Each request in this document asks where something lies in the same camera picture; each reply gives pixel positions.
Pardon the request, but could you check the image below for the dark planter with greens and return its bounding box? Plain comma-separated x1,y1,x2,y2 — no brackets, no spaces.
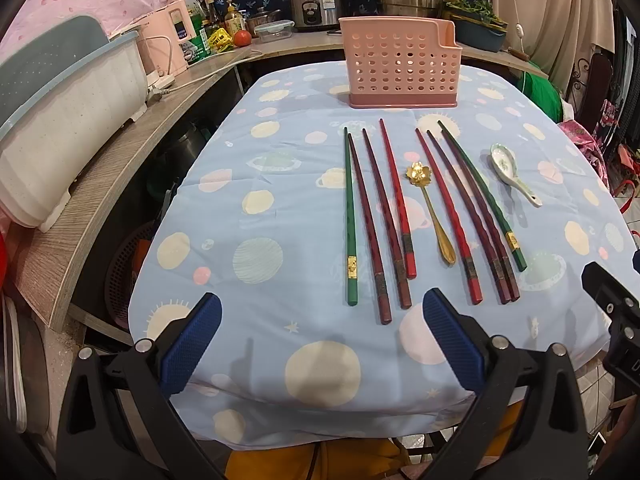
442,0,508,52

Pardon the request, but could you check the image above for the green box package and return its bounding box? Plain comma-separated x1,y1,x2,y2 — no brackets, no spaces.
181,0,210,65

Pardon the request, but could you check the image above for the pink floral cloth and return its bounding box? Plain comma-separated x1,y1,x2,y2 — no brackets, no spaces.
559,119,610,190

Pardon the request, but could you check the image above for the silver rice cooker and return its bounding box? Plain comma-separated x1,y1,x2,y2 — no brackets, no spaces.
290,0,345,32

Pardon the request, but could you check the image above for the white ceramic soup spoon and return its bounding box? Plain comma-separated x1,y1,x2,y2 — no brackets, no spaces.
489,143,542,208

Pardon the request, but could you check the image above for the yellow oil bottle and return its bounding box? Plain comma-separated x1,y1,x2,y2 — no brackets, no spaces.
224,0,245,37

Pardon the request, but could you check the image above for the bright red chopstick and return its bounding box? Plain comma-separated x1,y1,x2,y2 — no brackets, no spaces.
378,118,416,280
416,128,483,304

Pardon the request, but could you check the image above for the dark red chopstick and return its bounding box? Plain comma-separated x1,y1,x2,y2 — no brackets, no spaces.
438,122,520,302
362,128,411,310
425,129,512,306
348,133,393,325

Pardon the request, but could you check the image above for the beige curtain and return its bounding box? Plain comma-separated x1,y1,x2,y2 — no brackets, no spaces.
491,0,615,91

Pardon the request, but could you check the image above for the pink perforated utensil basket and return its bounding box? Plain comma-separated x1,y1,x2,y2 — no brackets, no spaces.
340,16,462,108

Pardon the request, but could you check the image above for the blue planet-print tablecloth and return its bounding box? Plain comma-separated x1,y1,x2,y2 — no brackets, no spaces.
128,62,639,450

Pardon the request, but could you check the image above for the red tomato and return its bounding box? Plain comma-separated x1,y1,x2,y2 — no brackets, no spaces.
232,29,252,48

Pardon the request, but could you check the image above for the green bag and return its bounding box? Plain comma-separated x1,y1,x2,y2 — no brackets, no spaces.
518,72,564,124

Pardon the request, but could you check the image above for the green chopstick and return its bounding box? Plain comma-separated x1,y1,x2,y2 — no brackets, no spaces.
343,127,358,307
437,120,527,272

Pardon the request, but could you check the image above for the clear food storage container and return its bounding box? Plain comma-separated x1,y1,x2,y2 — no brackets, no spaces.
254,20,295,44

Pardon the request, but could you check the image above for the pink electric kettle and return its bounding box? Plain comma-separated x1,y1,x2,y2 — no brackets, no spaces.
134,0,196,76

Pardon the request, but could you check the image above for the gold flower spoon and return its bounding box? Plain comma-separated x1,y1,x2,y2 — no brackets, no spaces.
406,162,457,266

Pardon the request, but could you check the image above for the white blue dish rack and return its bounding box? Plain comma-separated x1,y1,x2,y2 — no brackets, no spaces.
1,15,148,231

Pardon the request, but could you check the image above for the white power cable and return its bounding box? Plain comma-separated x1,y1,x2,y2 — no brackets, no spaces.
144,34,264,108

